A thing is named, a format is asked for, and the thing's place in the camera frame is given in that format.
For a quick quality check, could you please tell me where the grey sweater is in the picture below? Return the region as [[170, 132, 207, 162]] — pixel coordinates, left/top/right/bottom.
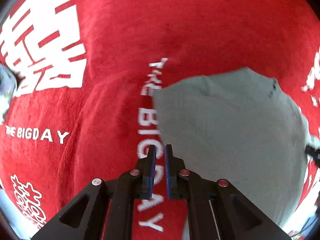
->
[[153, 68, 310, 226]]

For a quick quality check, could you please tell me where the red blanket with white print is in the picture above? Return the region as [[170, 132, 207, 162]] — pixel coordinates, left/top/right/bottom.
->
[[1, 0, 319, 239]]

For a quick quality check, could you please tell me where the patterned cloth at bed edge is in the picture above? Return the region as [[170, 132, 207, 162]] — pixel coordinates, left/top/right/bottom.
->
[[0, 64, 17, 124]]

